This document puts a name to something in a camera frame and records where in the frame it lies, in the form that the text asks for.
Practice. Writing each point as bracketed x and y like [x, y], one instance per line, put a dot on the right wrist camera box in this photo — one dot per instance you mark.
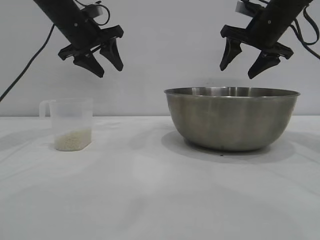
[243, 7]

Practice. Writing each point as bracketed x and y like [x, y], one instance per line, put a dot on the white rice grains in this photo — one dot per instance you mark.
[72, 141]

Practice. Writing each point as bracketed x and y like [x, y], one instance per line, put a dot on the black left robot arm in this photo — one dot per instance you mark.
[55, 10]

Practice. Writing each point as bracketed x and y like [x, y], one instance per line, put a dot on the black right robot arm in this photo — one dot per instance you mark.
[287, 10]

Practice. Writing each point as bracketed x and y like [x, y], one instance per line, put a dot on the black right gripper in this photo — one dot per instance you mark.
[267, 32]

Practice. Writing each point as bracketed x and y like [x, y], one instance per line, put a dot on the stainless steel mixing bowl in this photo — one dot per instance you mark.
[232, 120]

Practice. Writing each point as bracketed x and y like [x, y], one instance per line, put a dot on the translucent plastic measuring cup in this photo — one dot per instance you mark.
[71, 117]

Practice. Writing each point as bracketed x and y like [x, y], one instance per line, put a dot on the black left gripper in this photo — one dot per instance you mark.
[85, 35]

